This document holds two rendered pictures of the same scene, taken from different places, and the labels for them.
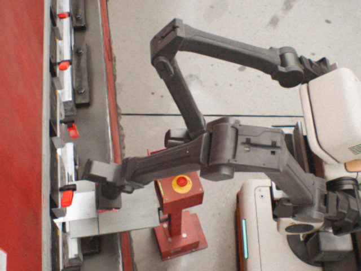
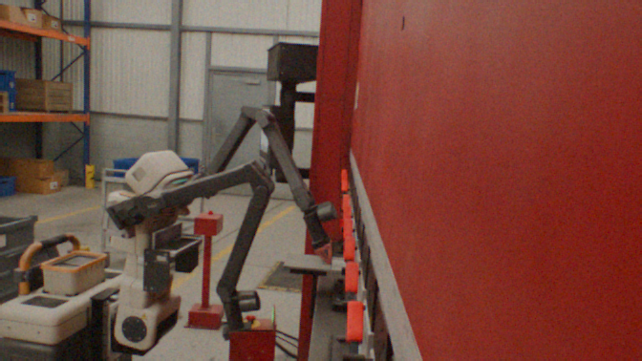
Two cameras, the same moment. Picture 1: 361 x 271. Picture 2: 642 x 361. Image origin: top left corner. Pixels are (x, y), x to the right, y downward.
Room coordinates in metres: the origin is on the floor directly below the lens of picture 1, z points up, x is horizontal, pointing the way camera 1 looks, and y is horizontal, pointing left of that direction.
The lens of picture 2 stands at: (2.47, 0.57, 1.58)
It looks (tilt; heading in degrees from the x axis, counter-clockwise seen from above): 8 degrees down; 191
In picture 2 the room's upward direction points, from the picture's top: 4 degrees clockwise
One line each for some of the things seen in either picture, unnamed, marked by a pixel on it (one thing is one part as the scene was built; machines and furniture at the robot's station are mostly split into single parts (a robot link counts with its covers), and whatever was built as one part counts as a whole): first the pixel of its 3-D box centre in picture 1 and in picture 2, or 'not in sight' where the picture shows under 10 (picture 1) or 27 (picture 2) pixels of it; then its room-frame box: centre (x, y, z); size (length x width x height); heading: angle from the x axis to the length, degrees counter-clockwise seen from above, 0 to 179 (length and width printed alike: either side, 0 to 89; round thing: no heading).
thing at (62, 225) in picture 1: (64, 202); not in sight; (0.49, 0.34, 0.99); 0.20 x 0.03 x 0.03; 10
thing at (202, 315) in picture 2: not in sight; (206, 268); (-1.00, -0.90, 0.41); 0.25 x 0.20 x 0.83; 100
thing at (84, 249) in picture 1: (88, 208); (340, 294); (0.51, 0.29, 0.89); 0.30 x 0.05 x 0.03; 10
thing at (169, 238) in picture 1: (174, 230); not in sight; (0.70, 0.00, 0.13); 0.10 x 0.10 x 0.01; 18
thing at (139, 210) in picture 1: (113, 204); (319, 263); (0.49, 0.19, 1.00); 0.26 x 0.18 x 0.01; 100
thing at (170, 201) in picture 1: (175, 176); (252, 336); (0.70, 0.00, 0.75); 0.20 x 0.16 x 0.18; 18
